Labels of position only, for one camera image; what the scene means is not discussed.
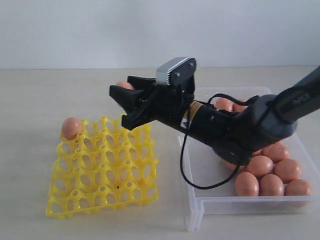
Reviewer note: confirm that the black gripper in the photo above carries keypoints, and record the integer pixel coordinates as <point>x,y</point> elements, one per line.
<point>148,102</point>

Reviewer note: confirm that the brown egg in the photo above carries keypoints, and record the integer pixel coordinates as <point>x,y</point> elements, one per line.
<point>71,127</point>
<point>298,187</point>
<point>246,185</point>
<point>260,166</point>
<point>238,108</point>
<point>288,170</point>
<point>232,167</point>
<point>224,104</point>
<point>125,85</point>
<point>276,152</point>
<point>271,185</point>

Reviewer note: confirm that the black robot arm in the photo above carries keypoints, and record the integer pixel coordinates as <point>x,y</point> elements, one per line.
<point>233,136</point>

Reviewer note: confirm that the yellow plastic egg tray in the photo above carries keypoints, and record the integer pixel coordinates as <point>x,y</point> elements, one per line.
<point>104,166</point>

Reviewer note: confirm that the clear plastic box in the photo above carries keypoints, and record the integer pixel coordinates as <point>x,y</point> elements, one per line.
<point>203,167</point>

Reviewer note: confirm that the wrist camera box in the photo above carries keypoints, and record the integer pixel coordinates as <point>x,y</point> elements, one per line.
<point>178,72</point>

